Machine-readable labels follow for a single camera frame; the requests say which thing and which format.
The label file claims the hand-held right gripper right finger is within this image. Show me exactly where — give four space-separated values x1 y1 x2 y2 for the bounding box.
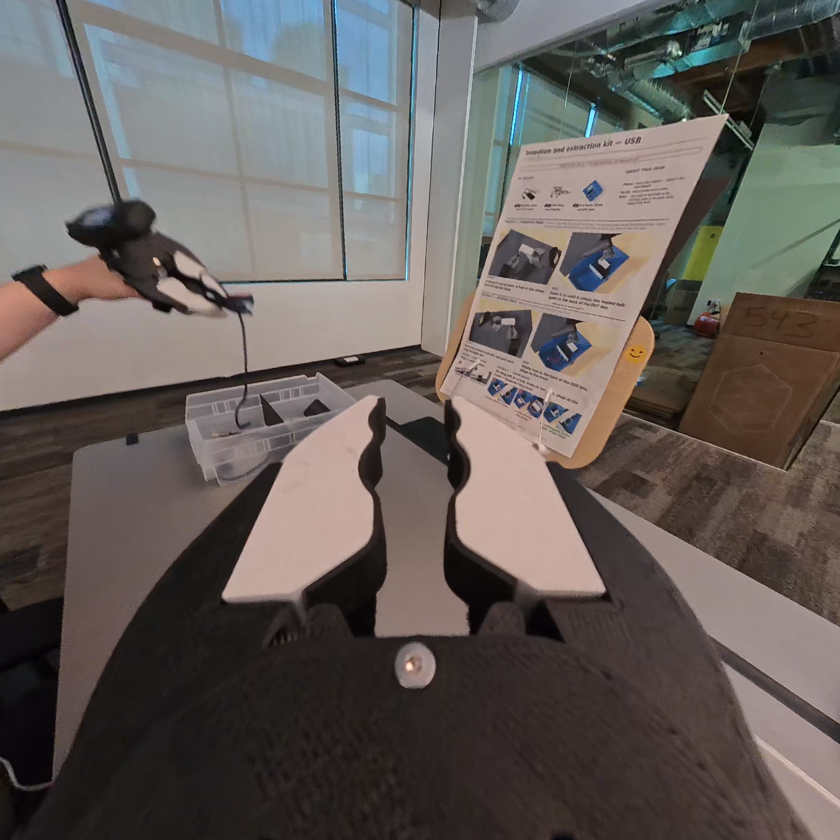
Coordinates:
444 398 609 609

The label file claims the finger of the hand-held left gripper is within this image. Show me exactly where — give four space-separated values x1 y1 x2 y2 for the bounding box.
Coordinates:
155 277 231 317
172 253 231 298

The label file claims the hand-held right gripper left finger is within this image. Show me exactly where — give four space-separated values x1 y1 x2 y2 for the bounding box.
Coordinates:
221 395 389 611

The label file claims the black usb cable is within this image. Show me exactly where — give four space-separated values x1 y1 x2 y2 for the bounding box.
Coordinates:
210 293 258 439

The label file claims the clear plastic bin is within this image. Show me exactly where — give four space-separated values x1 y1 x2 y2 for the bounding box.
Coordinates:
185 372 363 488

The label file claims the person's left forearm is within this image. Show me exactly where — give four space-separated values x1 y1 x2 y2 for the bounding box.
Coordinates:
0 261 85 363

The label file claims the person's left hand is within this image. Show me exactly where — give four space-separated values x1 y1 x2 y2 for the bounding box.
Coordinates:
73 252 144 304

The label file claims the large window with blinds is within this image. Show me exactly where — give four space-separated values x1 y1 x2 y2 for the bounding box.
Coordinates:
0 0 420 284

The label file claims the wooden poster board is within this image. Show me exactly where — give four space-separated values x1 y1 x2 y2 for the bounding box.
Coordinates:
435 289 657 471

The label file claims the printed instruction poster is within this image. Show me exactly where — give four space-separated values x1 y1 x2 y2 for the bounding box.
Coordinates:
438 114 731 458

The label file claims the brown cardboard box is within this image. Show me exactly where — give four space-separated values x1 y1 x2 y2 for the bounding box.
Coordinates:
679 291 840 471

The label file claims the black wrist strap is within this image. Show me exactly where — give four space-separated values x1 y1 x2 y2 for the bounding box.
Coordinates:
10 264 81 318

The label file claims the thin white cable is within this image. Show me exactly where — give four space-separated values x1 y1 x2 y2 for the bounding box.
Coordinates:
0 753 55 794

